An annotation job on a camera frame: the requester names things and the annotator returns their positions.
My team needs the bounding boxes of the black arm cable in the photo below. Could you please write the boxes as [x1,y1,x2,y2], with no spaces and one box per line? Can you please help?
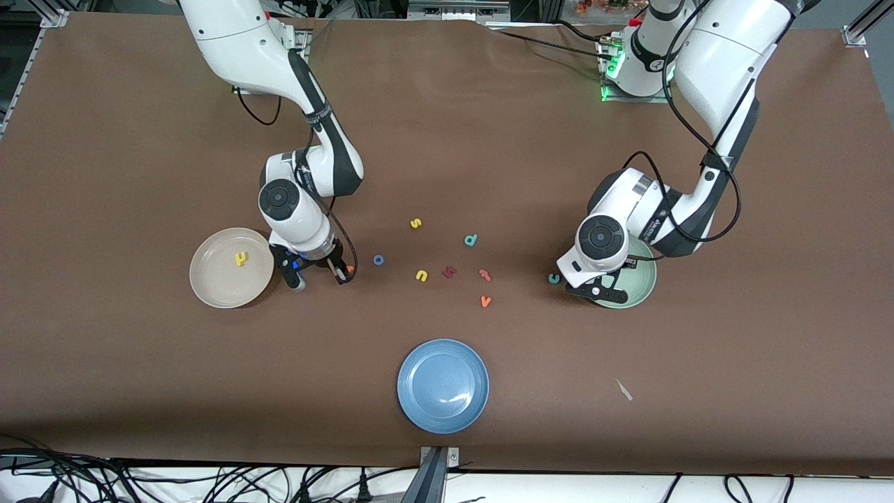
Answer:
[622,0,741,263]
[236,87,358,285]

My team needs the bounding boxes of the grey metal equipment box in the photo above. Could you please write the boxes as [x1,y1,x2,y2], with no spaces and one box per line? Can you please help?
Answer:
[407,0,512,22]

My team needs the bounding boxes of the beige round plate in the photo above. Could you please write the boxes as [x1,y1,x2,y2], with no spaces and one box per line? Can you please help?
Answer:
[189,227,275,309]

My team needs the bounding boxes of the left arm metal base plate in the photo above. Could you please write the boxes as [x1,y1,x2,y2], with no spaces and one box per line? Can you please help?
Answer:
[599,35,675,104]

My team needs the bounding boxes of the brown paper table cover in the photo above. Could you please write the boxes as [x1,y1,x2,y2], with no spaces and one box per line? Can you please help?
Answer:
[0,13,894,477]

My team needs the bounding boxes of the aluminium frame profile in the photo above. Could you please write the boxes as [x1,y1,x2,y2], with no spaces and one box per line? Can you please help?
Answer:
[842,0,894,48]
[0,8,71,137]

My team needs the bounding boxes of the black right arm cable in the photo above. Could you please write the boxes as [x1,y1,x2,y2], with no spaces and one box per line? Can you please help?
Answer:
[236,87,358,285]

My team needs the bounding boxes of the black floor cable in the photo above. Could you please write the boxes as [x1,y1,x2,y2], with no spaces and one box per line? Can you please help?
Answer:
[0,433,151,503]

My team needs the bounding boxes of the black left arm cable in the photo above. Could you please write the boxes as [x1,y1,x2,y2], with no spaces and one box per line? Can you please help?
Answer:
[622,0,741,263]

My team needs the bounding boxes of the blue round plate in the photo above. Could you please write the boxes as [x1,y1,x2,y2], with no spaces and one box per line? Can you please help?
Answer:
[397,339,490,435]

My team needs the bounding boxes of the black cable on table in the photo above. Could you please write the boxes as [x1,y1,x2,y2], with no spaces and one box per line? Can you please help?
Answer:
[485,20,619,60]

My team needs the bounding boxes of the orange artificial flowers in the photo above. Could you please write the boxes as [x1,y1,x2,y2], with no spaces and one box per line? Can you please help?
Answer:
[576,0,647,16]

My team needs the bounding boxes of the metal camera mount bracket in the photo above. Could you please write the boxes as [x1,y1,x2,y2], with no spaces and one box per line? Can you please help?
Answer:
[402,446,460,503]

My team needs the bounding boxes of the green round plate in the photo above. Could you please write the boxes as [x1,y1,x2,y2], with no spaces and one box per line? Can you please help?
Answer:
[597,238,658,309]

